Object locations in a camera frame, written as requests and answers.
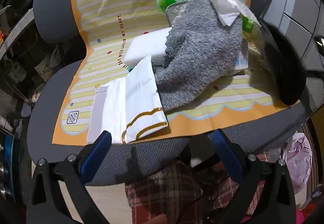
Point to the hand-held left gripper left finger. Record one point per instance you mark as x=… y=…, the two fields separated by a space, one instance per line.
x=97 y=149

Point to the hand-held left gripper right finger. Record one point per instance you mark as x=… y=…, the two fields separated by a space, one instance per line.
x=227 y=155

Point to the pink plastic bin bag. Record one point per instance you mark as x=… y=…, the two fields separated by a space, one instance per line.
x=298 y=155

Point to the grey fluffy sock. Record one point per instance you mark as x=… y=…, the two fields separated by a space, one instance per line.
x=202 y=56

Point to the white foam block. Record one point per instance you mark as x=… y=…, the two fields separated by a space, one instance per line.
x=146 y=46

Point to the grey office chair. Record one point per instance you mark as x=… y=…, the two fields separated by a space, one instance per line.
x=151 y=153

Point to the white paper bag gold trim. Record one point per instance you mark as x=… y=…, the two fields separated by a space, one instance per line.
x=136 y=102

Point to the person's plaid pants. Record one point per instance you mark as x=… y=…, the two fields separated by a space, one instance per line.
x=157 y=188

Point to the crumpled plastic snack wrapper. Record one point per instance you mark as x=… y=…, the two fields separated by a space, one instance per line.
x=253 y=44

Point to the white tissue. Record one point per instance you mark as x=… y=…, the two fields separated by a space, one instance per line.
x=225 y=4

